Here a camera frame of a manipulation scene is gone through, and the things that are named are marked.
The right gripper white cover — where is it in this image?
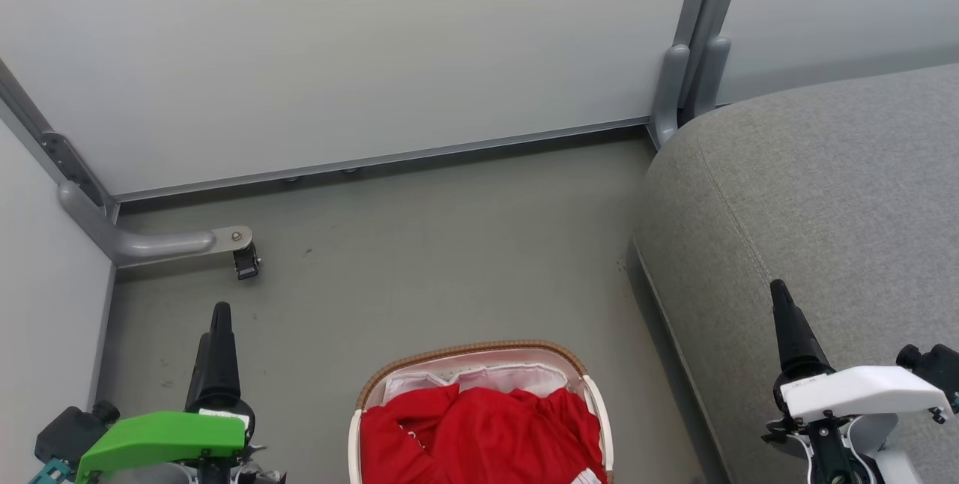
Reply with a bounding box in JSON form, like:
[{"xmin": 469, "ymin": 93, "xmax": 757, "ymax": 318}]
[{"xmin": 763, "ymin": 279, "xmax": 955, "ymax": 484}]

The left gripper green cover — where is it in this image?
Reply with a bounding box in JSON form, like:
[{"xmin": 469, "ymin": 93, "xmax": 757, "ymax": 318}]
[{"xmin": 75, "ymin": 302, "xmax": 285, "ymax": 484}]

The red basketball jersey white trim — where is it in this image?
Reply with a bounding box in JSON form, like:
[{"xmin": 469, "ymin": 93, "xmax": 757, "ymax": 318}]
[{"xmin": 360, "ymin": 384, "xmax": 570, "ymax": 484}]

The grey fabric sofa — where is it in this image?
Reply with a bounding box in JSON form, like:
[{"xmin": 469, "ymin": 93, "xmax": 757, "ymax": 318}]
[{"xmin": 633, "ymin": 63, "xmax": 959, "ymax": 484}]

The black caster wheel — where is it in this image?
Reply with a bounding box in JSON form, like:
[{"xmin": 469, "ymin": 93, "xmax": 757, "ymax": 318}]
[{"xmin": 233, "ymin": 243, "xmax": 261, "ymax": 281}]

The grey partition foot bar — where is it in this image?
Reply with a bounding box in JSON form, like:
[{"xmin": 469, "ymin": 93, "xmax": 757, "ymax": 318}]
[{"xmin": 58, "ymin": 181, "xmax": 254, "ymax": 269}]

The white laundry basket brown rim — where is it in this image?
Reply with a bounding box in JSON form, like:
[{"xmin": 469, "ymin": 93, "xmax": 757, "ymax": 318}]
[{"xmin": 347, "ymin": 340, "xmax": 616, "ymax": 484}]

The white basket liner cloth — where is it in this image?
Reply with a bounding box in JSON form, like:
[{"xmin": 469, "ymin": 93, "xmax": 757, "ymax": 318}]
[{"xmin": 383, "ymin": 363, "xmax": 572, "ymax": 404}]

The left arm cable teal plug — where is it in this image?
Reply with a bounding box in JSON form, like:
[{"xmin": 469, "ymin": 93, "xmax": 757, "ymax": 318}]
[{"xmin": 28, "ymin": 456, "xmax": 77, "ymax": 484}]

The grey partition post with bracket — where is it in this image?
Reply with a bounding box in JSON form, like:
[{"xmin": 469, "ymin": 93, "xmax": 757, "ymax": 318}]
[{"xmin": 0, "ymin": 57, "xmax": 119, "ymax": 221}]

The grey partition bottom rail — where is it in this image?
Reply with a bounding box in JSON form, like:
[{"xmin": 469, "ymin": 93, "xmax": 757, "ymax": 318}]
[{"xmin": 111, "ymin": 118, "xmax": 651, "ymax": 205}]

